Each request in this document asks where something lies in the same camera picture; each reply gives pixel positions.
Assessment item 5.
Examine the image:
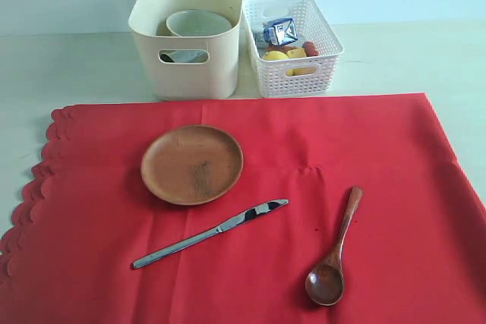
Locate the metal table knife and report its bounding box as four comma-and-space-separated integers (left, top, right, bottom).
132, 199, 289, 269

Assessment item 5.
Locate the fried chicken nugget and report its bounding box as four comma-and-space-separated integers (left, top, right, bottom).
266, 45, 296, 54

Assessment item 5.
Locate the red table cloth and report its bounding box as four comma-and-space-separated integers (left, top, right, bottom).
1, 94, 485, 323

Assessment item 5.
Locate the dark wooden spoon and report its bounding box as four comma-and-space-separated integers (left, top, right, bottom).
305, 186, 363, 307

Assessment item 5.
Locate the red toy sausage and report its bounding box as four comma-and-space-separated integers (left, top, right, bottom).
302, 41, 319, 57

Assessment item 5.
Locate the white ceramic bowl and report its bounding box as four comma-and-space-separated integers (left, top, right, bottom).
166, 8, 233, 63

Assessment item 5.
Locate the blue white milk carton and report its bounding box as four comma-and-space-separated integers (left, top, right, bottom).
251, 17, 298, 48

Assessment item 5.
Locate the brown wooden plate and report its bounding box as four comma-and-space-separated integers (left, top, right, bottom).
140, 124, 244, 206

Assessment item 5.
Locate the white perforated plastic basket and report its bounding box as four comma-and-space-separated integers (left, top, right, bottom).
242, 0, 344, 98

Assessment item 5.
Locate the yellow cheese wedge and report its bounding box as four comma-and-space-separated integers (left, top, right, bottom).
286, 47, 316, 76

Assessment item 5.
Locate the cream plastic storage bin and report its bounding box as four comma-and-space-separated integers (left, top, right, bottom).
128, 0, 242, 100

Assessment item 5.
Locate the yellow lemon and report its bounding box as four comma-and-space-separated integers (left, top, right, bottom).
262, 50, 294, 77

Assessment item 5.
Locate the stainless steel cup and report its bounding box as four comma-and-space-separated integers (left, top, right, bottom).
156, 22, 179, 64

